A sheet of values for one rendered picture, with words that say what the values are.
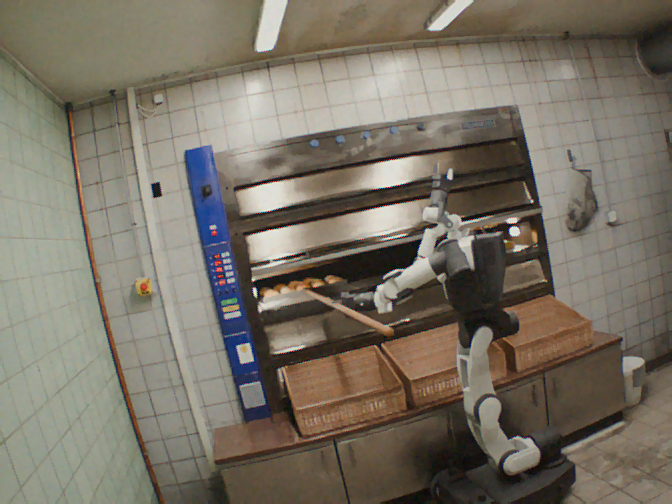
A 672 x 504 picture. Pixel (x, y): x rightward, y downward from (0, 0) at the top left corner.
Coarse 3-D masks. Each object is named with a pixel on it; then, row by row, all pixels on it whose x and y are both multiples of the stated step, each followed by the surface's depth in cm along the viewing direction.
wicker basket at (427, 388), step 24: (408, 336) 329; (432, 336) 332; (456, 336) 333; (408, 360) 326; (432, 360) 328; (456, 360) 330; (504, 360) 292; (408, 384) 287; (432, 384) 284; (456, 384) 301
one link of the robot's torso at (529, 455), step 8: (512, 440) 265; (520, 440) 259; (528, 440) 257; (520, 448) 260; (528, 448) 249; (536, 448) 249; (512, 456) 246; (520, 456) 246; (528, 456) 247; (536, 456) 248; (504, 464) 246; (512, 464) 245; (520, 464) 246; (528, 464) 247; (536, 464) 249; (512, 472) 245
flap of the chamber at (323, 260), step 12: (504, 216) 329; (516, 216) 330; (528, 216) 341; (480, 228) 340; (396, 240) 316; (408, 240) 317; (420, 240) 325; (348, 252) 311; (360, 252) 312; (372, 252) 325; (288, 264) 305; (300, 264) 306; (312, 264) 313; (324, 264) 326; (252, 276) 308; (264, 276) 314
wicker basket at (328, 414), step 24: (312, 360) 319; (336, 360) 321; (360, 360) 323; (384, 360) 307; (288, 384) 297; (336, 384) 317; (360, 384) 319; (384, 384) 320; (312, 408) 273; (336, 408) 275; (360, 408) 277; (384, 408) 279; (312, 432) 273
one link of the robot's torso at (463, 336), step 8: (488, 304) 254; (456, 312) 254; (464, 312) 246; (472, 312) 244; (480, 312) 244; (488, 312) 245; (496, 312) 246; (504, 312) 246; (512, 312) 252; (456, 320) 252; (464, 320) 243; (496, 320) 246; (504, 320) 247; (512, 320) 249; (464, 328) 246; (496, 328) 246; (504, 328) 247; (512, 328) 249; (464, 336) 246; (496, 336) 247; (504, 336) 250; (464, 344) 248
